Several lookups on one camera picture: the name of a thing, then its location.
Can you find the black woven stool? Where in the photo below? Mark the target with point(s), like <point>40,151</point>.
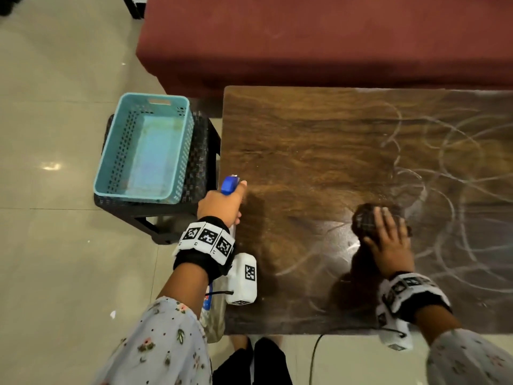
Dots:
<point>200,168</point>

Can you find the person's left hand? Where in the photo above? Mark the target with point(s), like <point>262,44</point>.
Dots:
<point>218,206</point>

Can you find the black chair leg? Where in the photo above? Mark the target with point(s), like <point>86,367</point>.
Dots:
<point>133,7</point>

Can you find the person's left forearm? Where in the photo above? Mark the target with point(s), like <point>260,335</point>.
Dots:
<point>184,286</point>

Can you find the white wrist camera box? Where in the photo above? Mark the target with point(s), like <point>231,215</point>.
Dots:
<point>242,278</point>
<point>396,340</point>

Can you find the dark checked cleaning cloth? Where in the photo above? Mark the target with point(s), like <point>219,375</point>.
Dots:
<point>362,222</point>

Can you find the teal perforated plastic basket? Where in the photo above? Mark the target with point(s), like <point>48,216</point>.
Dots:
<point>150,148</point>

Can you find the black wristband with marker tags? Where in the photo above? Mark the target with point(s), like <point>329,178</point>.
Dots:
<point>206,238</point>
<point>412,294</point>

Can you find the floral white sleeve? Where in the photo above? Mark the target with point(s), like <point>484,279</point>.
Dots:
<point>469,360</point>
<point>164,348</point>

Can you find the person's right little finger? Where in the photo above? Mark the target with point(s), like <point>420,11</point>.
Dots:
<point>408,235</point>

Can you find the maroon upholstered sofa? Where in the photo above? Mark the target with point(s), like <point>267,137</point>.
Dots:
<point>320,36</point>

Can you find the person's right forearm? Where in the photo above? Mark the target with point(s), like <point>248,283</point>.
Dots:
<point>439,320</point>

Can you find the black trousers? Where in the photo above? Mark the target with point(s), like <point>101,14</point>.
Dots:
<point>264,366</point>

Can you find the person's right middle finger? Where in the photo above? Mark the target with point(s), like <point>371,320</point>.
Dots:
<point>389,220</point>

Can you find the person's right hand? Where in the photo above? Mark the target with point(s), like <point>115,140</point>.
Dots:
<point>392,252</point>

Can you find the person's right thumb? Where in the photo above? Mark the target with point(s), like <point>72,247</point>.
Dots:
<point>369,243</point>

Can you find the clear spray bottle blue trigger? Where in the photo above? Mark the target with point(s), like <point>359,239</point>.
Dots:
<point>214,320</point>

